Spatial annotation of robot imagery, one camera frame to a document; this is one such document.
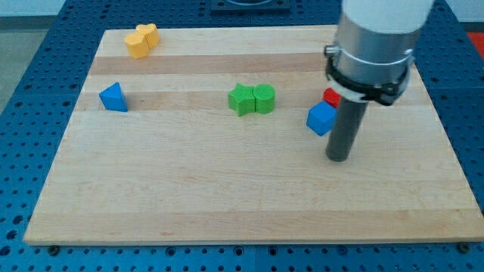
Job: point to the green star block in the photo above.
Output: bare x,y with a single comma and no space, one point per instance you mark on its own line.
242,100

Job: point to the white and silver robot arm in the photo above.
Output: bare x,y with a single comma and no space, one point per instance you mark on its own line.
372,53

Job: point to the light wooden board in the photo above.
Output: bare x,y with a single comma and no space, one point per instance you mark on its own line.
181,168

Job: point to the black robot base mount plate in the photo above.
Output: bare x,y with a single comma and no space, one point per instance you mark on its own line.
223,6

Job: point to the blue cube block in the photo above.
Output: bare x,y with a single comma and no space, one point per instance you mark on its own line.
321,118

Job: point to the green cylinder block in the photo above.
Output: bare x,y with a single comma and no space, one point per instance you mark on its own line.
264,95

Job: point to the blue triangle block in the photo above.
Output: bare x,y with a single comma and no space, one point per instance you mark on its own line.
113,98

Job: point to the red block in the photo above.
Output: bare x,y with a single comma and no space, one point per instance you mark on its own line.
331,97

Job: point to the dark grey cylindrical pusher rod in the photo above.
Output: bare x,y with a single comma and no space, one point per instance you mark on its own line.
344,131

